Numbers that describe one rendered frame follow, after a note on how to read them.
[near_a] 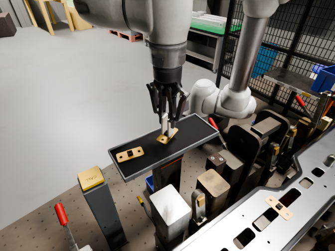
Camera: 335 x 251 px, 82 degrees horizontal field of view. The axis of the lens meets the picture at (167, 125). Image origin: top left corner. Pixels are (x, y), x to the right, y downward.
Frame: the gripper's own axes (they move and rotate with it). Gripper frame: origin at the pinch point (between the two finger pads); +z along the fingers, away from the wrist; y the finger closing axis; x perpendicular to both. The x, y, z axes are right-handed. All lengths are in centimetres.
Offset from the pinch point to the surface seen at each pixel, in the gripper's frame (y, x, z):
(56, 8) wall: -746, 440, 84
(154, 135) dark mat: -5.5, 0.3, 7.3
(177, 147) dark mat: 4.1, -0.4, 7.3
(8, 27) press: -681, 237, 101
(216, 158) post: 15.9, 7.4, 13.3
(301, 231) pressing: 47, 2, 24
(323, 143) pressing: 53, 51, 23
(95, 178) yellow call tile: -9.6, -23.1, 7.3
